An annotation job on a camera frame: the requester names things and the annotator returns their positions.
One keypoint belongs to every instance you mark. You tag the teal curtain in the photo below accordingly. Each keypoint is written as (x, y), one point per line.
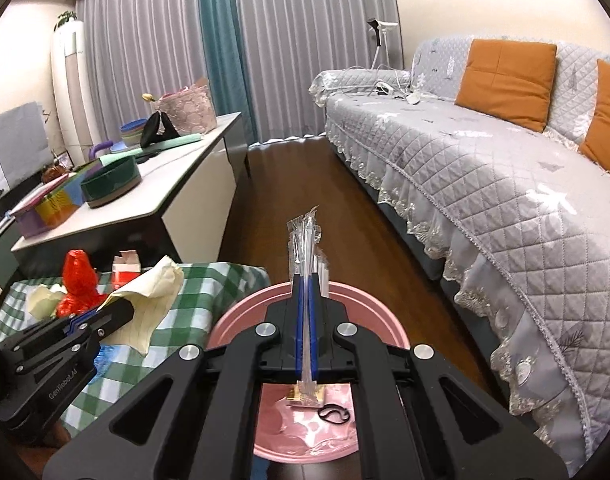
(225, 50)

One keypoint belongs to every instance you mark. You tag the white standing air conditioner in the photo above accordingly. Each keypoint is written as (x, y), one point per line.
(72, 85)

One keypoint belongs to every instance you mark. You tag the black fabric item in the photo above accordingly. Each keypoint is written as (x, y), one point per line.
(150, 132)

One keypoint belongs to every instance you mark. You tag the white topped coffee table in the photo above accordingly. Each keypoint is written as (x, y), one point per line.
(185, 180)

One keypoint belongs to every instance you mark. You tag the colourful rectangular tin box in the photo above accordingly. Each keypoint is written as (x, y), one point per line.
(50, 210)

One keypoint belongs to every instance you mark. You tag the grey cloth covered television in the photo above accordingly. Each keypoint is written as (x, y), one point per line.
(15, 150)

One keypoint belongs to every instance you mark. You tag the crumpled beige paper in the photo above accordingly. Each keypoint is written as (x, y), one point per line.
(42, 302)

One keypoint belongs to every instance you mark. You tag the pink plastic basin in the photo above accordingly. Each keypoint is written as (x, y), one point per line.
(285, 430)

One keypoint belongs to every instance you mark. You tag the grey curtain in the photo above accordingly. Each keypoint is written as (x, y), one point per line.
(145, 35)
(310, 35)

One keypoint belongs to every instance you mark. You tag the small yellow ornament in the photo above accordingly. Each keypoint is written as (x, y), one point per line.
(148, 97)

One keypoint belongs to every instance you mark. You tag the sofa with grey quilted cover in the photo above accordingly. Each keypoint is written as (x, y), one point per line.
(485, 185)

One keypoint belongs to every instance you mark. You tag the blue plastic wrapper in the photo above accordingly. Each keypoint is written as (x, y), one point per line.
(105, 357)

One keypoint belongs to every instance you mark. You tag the green potted plant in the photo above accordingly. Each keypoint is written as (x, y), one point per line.
(66, 19)

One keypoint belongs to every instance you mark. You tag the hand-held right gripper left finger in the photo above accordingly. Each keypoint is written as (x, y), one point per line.
(298, 320)

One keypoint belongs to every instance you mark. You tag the pale yellow paper sheet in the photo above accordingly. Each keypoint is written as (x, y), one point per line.
(150, 310)

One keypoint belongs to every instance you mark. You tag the brown tabletop ornament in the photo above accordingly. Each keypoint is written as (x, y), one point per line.
(55, 170)

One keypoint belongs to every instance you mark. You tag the light blue plate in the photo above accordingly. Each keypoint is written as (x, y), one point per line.
(119, 148)

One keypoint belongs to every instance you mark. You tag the white floor lamp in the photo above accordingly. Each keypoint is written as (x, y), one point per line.
(380, 35)

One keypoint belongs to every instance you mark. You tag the red and white carton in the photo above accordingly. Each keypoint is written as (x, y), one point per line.
(125, 272)

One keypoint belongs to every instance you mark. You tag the mint green rolled mat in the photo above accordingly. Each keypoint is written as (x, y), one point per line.
(155, 147)

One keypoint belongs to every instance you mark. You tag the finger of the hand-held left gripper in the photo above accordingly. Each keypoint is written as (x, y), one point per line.
(115, 312)
(60, 355)

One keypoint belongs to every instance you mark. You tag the dark green round bowl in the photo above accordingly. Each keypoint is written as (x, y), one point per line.
(110, 185)

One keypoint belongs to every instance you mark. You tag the clear plastic wrapper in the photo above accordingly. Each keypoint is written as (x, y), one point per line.
(305, 240)

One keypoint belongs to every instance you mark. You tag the red plastic bag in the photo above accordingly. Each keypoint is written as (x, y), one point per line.
(80, 280)

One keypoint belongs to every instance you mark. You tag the orange cushion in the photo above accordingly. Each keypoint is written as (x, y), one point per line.
(510, 80)
(607, 125)

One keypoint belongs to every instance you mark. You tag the green checked tablecloth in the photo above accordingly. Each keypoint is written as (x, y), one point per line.
(200, 290)

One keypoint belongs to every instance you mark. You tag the stack of coloured bowls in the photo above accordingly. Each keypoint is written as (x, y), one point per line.
(132, 135)

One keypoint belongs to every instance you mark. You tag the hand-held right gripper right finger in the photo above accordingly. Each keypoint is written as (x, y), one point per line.
(312, 320)

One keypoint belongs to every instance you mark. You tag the pink woven basket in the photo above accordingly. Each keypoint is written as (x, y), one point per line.
(187, 110)

